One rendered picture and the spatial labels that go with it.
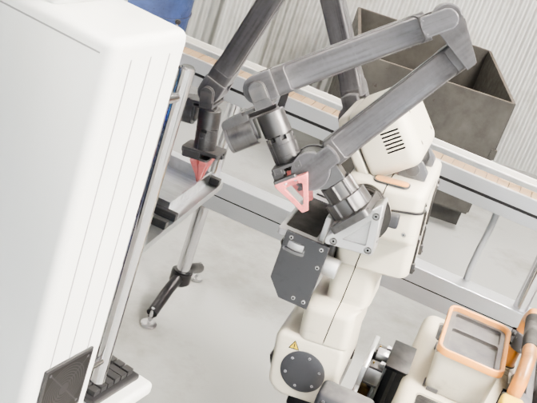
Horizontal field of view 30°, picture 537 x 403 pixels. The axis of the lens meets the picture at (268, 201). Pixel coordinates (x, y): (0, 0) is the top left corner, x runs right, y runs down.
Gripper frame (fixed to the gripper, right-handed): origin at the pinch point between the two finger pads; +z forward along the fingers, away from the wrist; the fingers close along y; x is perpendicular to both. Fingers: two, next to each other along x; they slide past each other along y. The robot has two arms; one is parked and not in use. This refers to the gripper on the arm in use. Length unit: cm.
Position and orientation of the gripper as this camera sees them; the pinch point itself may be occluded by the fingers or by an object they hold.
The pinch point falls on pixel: (199, 180)
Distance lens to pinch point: 258.6
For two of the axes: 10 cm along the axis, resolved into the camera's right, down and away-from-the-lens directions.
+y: -9.3, -2.8, 2.4
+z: -1.7, 9.1, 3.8
